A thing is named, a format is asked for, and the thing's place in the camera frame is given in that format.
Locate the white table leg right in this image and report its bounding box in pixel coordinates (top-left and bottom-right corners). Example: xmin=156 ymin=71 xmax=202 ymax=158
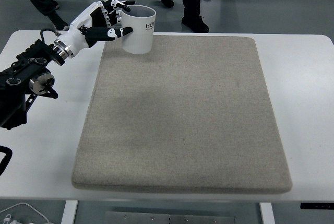
xmin=259 ymin=203 xmax=276 ymax=224

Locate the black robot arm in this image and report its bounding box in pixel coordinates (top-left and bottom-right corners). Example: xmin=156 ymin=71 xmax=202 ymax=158
xmin=1 ymin=0 xmax=135 ymax=130

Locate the beige felt mat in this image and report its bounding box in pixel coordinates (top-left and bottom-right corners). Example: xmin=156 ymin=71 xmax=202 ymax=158
xmin=72 ymin=36 xmax=292 ymax=194

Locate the black table control panel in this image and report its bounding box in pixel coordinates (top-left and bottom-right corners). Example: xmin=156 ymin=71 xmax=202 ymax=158
xmin=300 ymin=203 xmax=334 ymax=210

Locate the white table leg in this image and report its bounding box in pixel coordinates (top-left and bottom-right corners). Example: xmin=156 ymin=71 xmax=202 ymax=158
xmin=61 ymin=200 xmax=78 ymax=224
xmin=259 ymin=203 xmax=276 ymax=224

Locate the white ribbed cup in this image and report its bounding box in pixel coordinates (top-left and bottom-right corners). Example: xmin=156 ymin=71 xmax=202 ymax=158
xmin=121 ymin=5 xmax=156 ymax=54

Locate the black sleeved arm cable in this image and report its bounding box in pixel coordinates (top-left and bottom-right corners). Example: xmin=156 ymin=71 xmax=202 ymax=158
xmin=0 ymin=145 xmax=13 ymax=176

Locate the white cable under table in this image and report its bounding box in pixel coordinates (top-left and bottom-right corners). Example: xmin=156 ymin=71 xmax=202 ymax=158
xmin=0 ymin=202 xmax=50 ymax=224

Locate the white table leg left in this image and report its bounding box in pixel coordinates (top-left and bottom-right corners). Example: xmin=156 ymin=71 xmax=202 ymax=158
xmin=61 ymin=200 xmax=78 ymax=224

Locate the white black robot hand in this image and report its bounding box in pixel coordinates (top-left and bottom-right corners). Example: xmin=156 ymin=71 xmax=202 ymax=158
xmin=54 ymin=0 xmax=135 ymax=60

